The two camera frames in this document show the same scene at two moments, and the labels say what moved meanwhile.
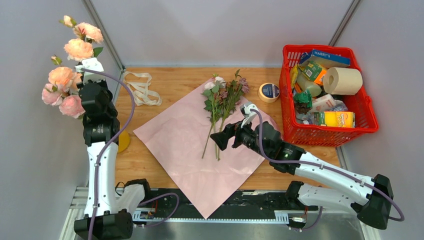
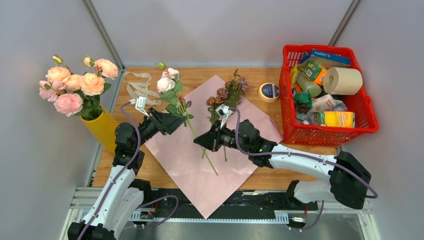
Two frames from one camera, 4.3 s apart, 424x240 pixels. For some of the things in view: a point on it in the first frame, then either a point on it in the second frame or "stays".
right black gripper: (222, 138) → (211, 140)
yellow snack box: (337, 119) stays
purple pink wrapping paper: (179, 139) stays
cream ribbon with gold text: (138, 84) stays
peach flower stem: (78, 49) → (91, 85)
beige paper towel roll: (339, 81) stays
